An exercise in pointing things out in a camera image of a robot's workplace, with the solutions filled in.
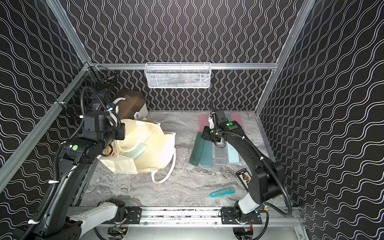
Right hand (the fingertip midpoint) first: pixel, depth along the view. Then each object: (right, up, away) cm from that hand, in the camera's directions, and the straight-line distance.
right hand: (203, 135), depth 84 cm
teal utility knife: (+11, -32, 0) cm, 34 cm away
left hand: (-39, +7, -18) cm, 44 cm away
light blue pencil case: (+19, -13, +9) cm, 25 cm away
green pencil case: (-4, -9, +4) cm, 11 cm away
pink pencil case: (+2, +9, +29) cm, 31 cm away
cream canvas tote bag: (-26, -14, +3) cm, 29 cm away
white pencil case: (-40, -11, +6) cm, 42 cm away
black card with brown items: (+24, -24, +1) cm, 34 cm away
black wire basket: (-72, +33, +14) cm, 80 cm away
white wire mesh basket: (-4, +41, +19) cm, 45 cm away
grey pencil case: (+11, -13, +10) cm, 20 cm away
